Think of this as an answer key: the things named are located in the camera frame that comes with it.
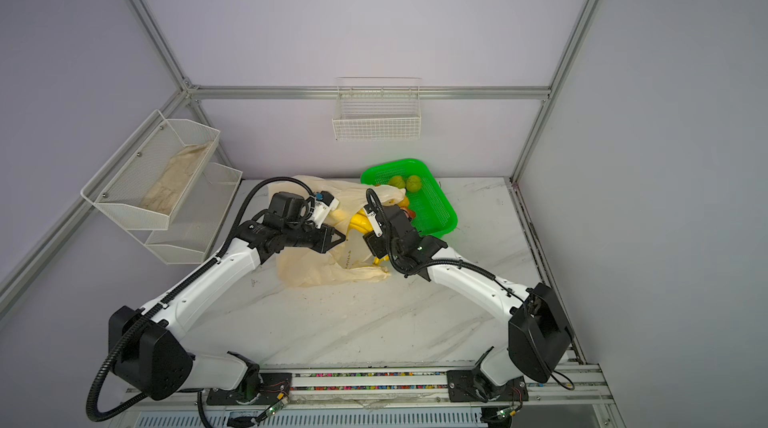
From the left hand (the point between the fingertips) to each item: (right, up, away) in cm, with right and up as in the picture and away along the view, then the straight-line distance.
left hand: (341, 239), depth 78 cm
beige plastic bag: (0, -8, +10) cm, 13 cm away
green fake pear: (+15, +18, +33) cm, 41 cm away
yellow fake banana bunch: (+5, +5, -3) cm, 8 cm away
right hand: (+8, +3, +3) cm, 10 cm away
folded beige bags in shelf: (-45, +12, -3) cm, 47 cm away
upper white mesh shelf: (-53, +16, +1) cm, 55 cm away
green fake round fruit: (+22, +18, +36) cm, 46 cm away
